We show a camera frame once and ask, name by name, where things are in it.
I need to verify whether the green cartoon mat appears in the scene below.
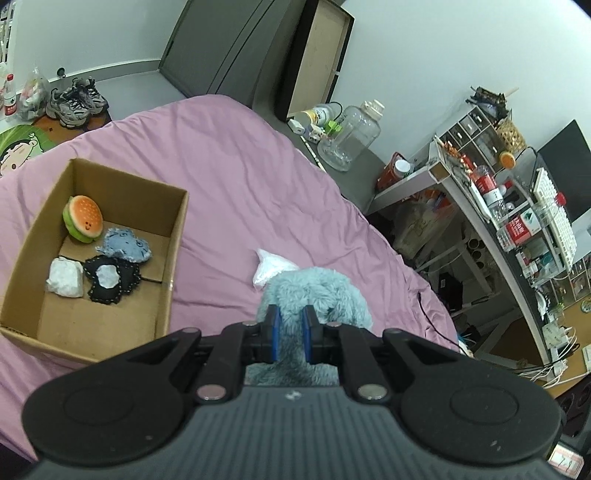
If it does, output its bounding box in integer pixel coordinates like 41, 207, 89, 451
0, 124, 59, 179

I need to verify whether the clear plastic water jug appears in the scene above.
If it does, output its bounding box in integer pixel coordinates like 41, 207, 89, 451
317, 99, 386, 173

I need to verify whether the burger plush toy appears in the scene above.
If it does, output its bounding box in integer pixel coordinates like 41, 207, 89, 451
63, 195, 103, 243

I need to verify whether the white plastic bag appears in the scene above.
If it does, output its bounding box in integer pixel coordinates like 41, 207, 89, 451
251, 248, 301, 293

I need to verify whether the grey bedside cabinet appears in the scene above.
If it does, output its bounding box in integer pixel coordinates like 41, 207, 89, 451
279, 117, 393, 215

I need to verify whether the small red label bottle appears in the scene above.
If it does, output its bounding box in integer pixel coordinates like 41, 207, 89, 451
2, 73, 20, 116

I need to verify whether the wicker basket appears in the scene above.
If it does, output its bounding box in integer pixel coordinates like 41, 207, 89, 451
496, 117, 527, 156

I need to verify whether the upright red label water bottle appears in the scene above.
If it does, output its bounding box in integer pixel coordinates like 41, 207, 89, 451
498, 192, 568, 253

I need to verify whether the black framed wooden board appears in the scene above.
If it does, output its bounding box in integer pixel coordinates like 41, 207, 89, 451
276, 0, 356, 122

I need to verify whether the pink bed sheet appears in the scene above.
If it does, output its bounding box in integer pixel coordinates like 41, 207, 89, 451
0, 94, 462, 462

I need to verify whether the blue-grey plush toy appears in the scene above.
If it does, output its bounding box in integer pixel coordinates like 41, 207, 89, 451
95, 227, 153, 264

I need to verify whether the white yellow lying bottle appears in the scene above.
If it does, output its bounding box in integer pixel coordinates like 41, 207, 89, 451
295, 103, 345, 133

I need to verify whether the black monitor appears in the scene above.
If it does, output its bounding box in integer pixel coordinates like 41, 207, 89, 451
537, 119, 591, 223

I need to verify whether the red bag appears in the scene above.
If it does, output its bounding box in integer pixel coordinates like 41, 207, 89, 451
376, 152, 412, 191

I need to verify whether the filled plastic bag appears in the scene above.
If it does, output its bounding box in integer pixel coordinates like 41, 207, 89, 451
17, 68, 52, 122

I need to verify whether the black cable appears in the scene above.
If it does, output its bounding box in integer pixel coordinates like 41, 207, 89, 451
417, 290, 463, 352

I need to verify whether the grey drawer organizer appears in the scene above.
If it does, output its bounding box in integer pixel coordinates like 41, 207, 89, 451
436, 103, 513, 162

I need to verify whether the white keyboard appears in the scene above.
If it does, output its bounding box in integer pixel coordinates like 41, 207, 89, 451
533, 167, 578, 269

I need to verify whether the beige hanging bag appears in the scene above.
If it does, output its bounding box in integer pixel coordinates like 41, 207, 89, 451
394, 198, 455, 259

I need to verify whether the white desk dark top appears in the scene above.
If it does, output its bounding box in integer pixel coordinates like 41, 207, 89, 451
367, 141, 591, 402

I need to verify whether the black fabric patch white centre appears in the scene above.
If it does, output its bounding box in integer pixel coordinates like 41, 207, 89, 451
82, 256, 142, 306

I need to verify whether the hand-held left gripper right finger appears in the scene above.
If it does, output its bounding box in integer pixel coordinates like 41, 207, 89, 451
300, 306, 445, 404

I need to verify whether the pair of grey sneakers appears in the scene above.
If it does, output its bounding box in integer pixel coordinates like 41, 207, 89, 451
45, 77, 110, 128

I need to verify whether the white metal frame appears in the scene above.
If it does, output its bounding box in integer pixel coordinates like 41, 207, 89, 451
416, 240, 522, 324

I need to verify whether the fluffy blue plush toy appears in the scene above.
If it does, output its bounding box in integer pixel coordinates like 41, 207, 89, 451
244, 266, 374, 388

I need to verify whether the brown cardboard box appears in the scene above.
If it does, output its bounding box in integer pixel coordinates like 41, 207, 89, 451
0, 158, 189, 366

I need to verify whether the lying red label bottle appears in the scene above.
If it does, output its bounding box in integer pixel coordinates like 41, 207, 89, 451
475, 165, 507, 206

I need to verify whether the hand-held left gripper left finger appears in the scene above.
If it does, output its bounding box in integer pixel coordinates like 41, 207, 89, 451
133, 304, 282, 406

